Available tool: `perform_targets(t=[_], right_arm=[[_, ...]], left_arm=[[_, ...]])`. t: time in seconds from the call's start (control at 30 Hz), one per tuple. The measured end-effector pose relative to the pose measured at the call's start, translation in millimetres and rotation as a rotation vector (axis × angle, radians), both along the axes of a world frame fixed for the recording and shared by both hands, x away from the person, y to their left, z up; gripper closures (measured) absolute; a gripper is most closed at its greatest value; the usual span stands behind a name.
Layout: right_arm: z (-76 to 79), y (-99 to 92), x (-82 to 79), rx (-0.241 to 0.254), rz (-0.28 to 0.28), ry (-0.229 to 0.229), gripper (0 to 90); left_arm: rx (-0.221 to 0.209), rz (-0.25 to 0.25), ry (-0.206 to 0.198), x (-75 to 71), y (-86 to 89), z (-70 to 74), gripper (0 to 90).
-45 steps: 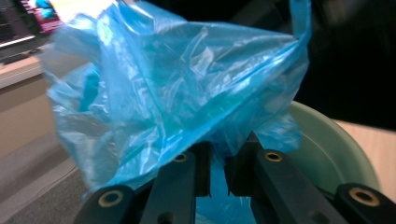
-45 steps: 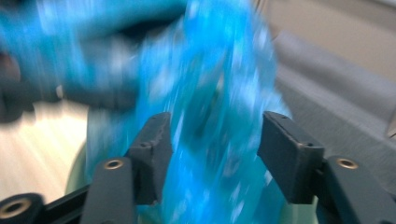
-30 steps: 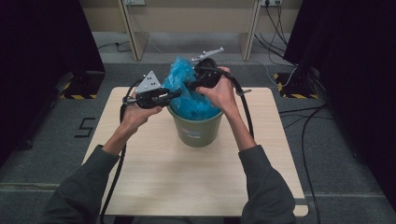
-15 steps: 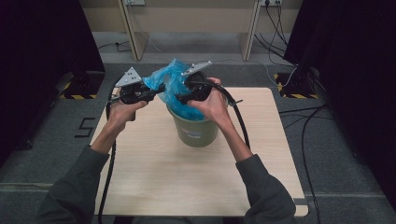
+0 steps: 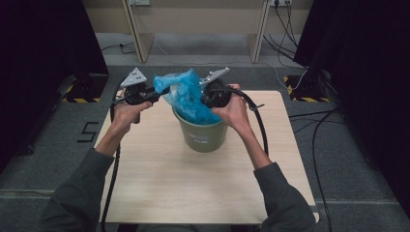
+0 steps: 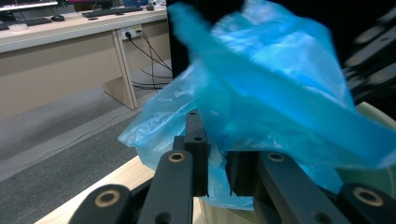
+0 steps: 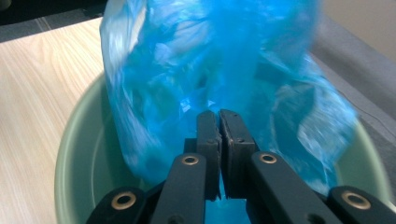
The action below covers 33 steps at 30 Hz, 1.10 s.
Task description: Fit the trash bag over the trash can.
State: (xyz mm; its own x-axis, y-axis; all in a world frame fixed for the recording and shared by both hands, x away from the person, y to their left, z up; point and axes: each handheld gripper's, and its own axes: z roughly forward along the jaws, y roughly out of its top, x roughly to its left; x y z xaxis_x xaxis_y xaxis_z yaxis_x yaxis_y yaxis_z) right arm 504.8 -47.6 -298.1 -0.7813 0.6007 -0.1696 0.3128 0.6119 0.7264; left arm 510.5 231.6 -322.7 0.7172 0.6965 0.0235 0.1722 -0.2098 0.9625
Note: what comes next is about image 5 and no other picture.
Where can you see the white wall socket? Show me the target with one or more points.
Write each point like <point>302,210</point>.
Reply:
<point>280,2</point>
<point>139,2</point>

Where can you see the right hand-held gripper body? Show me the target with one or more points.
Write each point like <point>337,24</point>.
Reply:
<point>216,96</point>

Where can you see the wooden desk side panel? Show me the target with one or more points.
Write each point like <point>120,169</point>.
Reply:
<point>138,35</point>
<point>257,35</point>

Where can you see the green trash bin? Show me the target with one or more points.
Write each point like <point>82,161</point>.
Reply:
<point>203,137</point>

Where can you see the black curtain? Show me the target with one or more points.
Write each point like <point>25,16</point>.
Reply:
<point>38,64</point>
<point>364,80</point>

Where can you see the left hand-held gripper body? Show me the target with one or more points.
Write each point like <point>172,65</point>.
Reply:
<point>133,77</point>

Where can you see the stand base with striped tape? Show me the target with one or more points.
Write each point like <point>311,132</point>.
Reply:
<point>87,90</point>
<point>306,92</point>

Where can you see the person's left hand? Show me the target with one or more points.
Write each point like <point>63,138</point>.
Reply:
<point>124,114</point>

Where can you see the person's right hand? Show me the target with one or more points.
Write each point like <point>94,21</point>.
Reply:
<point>237,112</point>

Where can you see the blue plastic trash bag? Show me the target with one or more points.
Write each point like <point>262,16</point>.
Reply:
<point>188,96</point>

